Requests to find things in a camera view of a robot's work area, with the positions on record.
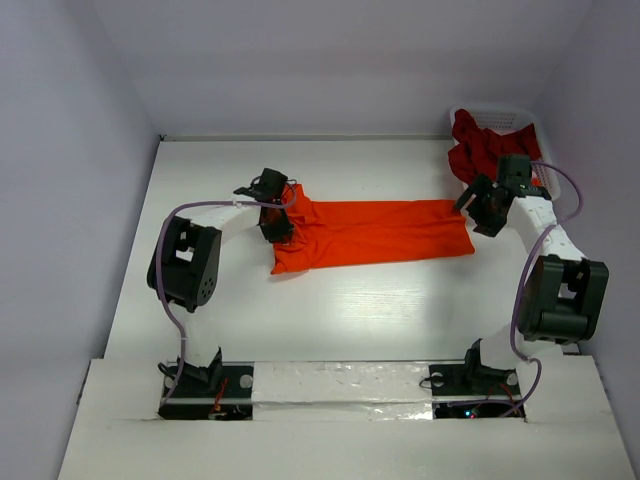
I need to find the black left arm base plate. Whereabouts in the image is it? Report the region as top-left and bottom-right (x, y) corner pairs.
(158, 360), (254, 421)

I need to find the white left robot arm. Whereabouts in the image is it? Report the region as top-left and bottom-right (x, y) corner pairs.
(146, 168), (297, 404)

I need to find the orange t-shirt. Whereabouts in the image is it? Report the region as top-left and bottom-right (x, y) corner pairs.
(271, 184), (475, 275)

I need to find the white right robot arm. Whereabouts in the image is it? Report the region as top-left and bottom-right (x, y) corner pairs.
(455, 154), (609, 392)

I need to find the white plastic laundry basket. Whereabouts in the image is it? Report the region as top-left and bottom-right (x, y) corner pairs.
(448, 106), (552, 184)

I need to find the dark red t-shirt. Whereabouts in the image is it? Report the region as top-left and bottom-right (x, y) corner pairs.
(448, 109), (543, 184)

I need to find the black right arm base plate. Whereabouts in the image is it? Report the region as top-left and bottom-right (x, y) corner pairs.
(419, 360), (521, 420)

